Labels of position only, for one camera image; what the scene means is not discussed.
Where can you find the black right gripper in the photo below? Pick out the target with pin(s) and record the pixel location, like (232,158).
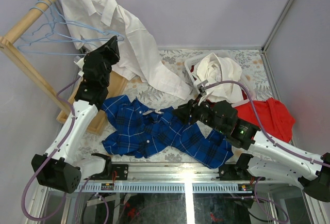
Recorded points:
(192,108)

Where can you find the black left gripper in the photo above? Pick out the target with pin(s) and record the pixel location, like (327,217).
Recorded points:
(103,54)

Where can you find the blue plaid shirt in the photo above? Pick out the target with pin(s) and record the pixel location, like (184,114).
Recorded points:
(143,132)

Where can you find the white long-sleeve shirt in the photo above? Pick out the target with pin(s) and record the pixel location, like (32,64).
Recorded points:
(213,58)

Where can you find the red black plaid shirt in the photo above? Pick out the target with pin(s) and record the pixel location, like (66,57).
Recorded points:
(243,96)

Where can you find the blue hanger of white shirt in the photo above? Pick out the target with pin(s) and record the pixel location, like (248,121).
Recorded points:
(53,19)

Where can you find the light blue wire hanger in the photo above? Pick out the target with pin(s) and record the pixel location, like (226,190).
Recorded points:
(25,47)

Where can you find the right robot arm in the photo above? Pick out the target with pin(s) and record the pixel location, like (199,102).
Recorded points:
(265,156)

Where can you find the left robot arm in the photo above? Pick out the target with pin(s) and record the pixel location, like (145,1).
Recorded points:
(56,168)

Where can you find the white plastic basket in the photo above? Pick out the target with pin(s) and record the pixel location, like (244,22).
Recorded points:
(192,61)

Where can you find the floral table cover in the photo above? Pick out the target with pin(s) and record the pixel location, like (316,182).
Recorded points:
(251,62)

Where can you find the red cloth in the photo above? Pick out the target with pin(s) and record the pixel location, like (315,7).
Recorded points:
(274,116)

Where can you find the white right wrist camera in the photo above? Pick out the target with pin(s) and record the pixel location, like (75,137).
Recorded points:
(201,88)

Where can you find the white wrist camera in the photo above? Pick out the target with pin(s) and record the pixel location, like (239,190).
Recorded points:
(79,61)
(201,88)

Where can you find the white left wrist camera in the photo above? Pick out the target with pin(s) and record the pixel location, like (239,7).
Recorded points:
(79,61)

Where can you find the aluminium rail frame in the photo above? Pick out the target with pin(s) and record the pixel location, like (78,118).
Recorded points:
(167,193)

